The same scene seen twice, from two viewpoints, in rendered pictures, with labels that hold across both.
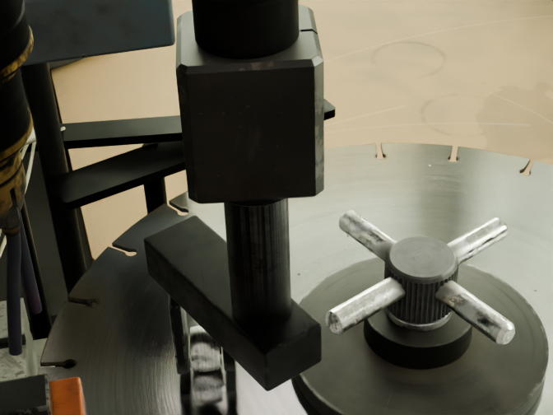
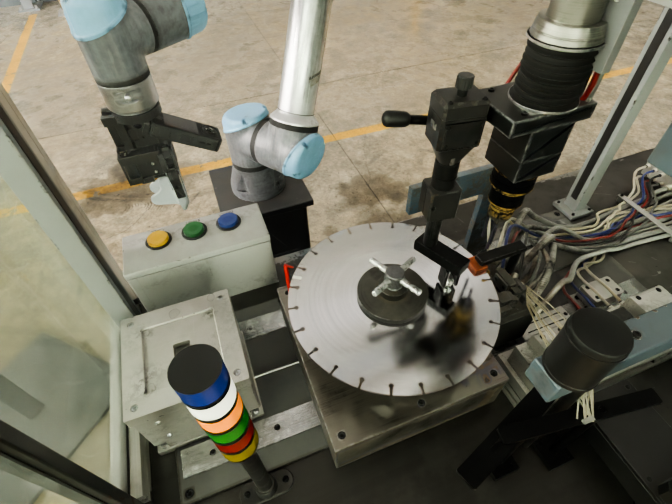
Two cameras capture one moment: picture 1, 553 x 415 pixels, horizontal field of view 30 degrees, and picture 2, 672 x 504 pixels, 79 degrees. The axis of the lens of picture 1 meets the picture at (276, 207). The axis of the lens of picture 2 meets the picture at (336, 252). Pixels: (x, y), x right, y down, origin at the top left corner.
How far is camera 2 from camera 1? 0.74 m
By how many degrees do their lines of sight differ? 95
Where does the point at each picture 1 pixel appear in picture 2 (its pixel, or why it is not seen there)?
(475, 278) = (378, 311)
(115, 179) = (532, 395)
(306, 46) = (427, 181)
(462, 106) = not seen: outside the picture
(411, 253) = (398, 272)
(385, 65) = not seen: outside the picture
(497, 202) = (372, 359)
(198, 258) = (452, 254)
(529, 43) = not seen: outside the picture
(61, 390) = (478, 266)
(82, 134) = (565, 415)
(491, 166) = (375, 381)
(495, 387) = (370, 276)
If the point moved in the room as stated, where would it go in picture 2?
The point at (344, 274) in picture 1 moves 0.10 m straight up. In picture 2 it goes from (417, 309) to (427, 266)
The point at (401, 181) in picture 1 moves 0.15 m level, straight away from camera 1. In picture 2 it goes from (409, 368) to (427, 493)
